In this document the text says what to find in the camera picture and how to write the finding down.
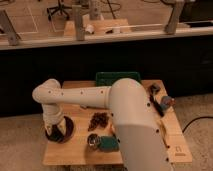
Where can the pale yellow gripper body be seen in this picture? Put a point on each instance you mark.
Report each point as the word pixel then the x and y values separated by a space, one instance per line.
pixel 61 127

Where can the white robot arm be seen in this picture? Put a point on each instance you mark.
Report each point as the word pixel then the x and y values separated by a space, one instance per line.
pixel 141 145

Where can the small metal cup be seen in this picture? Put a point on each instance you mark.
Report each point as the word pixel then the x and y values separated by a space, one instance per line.
pixel 93 141

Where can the purple bowl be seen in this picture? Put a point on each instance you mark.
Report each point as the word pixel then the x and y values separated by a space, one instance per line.
pixel 58 137

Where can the bunch of dark grapes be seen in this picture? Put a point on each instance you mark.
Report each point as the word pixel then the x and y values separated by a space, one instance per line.
pixel 98 119

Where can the green sponge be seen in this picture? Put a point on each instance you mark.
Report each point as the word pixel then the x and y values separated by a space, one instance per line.
pixel 108 143

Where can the green plastic tray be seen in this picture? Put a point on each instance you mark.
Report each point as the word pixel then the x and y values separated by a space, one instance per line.
pixel 108 78

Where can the wooden spoon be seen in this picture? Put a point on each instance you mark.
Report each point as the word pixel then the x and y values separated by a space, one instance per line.
pixel 163 133

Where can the small blue brown block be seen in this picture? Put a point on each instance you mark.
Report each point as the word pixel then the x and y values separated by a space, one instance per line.
pixel 167 102

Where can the black office chair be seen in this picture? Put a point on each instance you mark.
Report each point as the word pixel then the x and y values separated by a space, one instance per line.
pixel 61 8

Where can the left metal post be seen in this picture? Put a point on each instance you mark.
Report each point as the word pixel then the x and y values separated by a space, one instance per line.
pixel 6 24

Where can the metal post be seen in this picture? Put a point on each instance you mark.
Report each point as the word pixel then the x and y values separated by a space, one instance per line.
pixel 177 7
pixel 6 24
pixel 78 22

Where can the middle metal post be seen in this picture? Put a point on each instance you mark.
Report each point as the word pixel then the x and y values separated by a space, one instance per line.
pixel 78 22

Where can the right metal post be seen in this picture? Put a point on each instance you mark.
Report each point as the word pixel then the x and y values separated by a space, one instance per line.
pixel 177 7

